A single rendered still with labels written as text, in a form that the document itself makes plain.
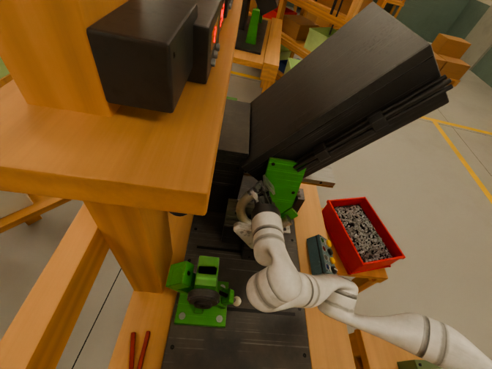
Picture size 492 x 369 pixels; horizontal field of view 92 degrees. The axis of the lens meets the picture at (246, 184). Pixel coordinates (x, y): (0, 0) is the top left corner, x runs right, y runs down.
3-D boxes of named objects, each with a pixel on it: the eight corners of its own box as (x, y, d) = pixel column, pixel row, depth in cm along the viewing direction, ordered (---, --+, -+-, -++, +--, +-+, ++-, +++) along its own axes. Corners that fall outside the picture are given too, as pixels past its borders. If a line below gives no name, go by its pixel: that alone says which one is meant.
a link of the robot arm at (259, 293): (245, 316, 42) (287, 315, 51) (284, 296, 38) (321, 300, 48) (236, 277, 46) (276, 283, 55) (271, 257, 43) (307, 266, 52)
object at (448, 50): (435, 71, 585) (461, 37, 530) (455, 86, 533) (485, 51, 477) (392, 62, 568) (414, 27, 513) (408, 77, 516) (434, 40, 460)
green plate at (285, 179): (284, 202, 87) (302, 152, 76) (288, 218, 80) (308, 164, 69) (254, 198, 86) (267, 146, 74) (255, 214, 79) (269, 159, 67)
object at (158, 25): (198, 59, 35) (198, 2, 30) (174, 115, 25) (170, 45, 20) (148, 50, 35) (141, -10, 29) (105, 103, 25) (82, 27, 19)
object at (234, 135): (238, 164, 117) (251, 102, 92) (234, 215, 97) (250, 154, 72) (201, 159, 115) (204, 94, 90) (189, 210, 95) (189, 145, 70)
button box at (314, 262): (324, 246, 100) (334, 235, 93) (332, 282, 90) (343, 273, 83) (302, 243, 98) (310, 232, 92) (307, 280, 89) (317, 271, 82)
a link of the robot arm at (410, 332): (312, 312, 62) (430, 368, 51) (323, 277, 64) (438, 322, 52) (317, 307, 70) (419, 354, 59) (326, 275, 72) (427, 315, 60)
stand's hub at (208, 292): (219, 299, 59) (222, 289, 53) (217, 312, 57) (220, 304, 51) (188, 296, 58) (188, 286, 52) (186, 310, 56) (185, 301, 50)
